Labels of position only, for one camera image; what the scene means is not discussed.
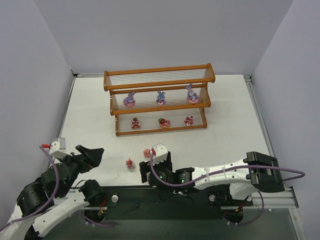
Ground pink round bear toy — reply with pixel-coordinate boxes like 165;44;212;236
143;149;151;158

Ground small red strawberry bear toy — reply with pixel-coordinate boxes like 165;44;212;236
126;158;135;170

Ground strawberry bear tart toy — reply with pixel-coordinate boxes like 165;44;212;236
158;118;171;128

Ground pink bear with cream hat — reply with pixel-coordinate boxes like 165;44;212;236
184;115;194;127

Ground purple bunny holding cake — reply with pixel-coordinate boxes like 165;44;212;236
156;91;166;106

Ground purple bunny sitting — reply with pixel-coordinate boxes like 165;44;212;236
186;83;199;104

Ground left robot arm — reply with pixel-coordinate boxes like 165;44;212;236
0;144;104;240

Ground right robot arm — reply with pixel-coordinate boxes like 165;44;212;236
139;151;285;200

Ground wooden three-tier shelf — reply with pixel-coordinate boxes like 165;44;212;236
103;63;216;137

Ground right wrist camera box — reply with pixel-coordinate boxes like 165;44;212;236
150;143;168;165

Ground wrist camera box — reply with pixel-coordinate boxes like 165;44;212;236
41;137;71;159
150;143;168;165

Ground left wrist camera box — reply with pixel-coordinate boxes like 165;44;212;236
41;137;71;159

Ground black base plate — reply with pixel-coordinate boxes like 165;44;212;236
84;185;253;222

